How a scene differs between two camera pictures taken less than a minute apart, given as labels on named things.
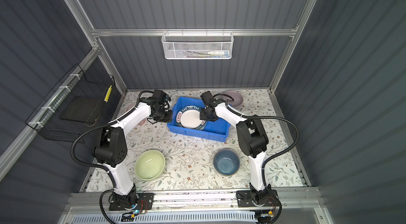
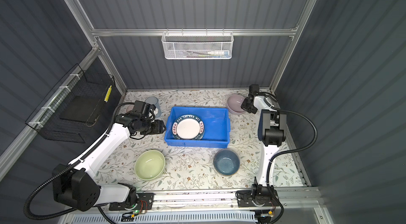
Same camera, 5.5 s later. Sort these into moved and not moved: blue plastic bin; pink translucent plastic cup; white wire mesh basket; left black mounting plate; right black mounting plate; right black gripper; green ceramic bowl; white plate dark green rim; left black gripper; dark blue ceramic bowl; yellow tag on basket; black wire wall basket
Moved: blue plastic bin; right black gripper; left black gripper; white plate dark green rim
Not moved: right black mounting plate; green ceramic bowl; yellow tag on basket; left black mounting plate; black wire wall basket; dark blue ceramic bowl; pink translucent plastic cup; white wire mesh basket
